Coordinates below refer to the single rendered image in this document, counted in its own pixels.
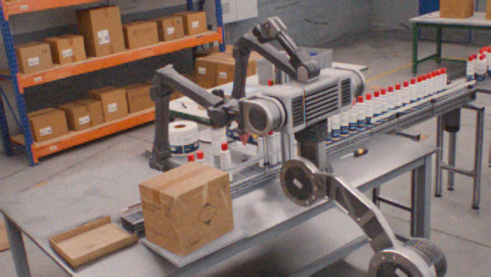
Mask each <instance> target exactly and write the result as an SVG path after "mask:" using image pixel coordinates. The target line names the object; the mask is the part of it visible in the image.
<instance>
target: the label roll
mask: <svg viewBox="0 0 491 277"><path fill-rule="evenodd" d="M169 142H170V146H171V154H172V155H181V156H184V155H189V154H191V153H194V152H196V151H199V136H198V130H197V124H196V123H195V122H192V121H179V122H174V123H171V124H169Z"/></svg>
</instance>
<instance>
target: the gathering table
mask: <svg viewBox="0 0 491 277"><path fill-rule="evenodd" d="M464 79H465V81H464V82H462V83H461V84H459V85H463V84H466V70H461V71H459V72H457V73H455V74H452V75H447V76H446V80H447V81H451V82H452V83H455V82H457V81H460V80H464ZM459 85H457V86H459ZM472 85H473V88H477V89H476V92H478V93H482V94H488V95H491V80H489V79H488V78H487V75H486V80H485V81H484V82H483V83H476V82H475V83H474V84H472ZM456 137H457V132H449V146H448V166H455V155H456ZM488 163H489V164H491V136H490V148H489V161H488ZM454 174H455V173H454V172H452V171H447V186H450V187H447V188H446V189H447V190H449V191H453V190H454V188H453V187H452V186H454Z"/></svg>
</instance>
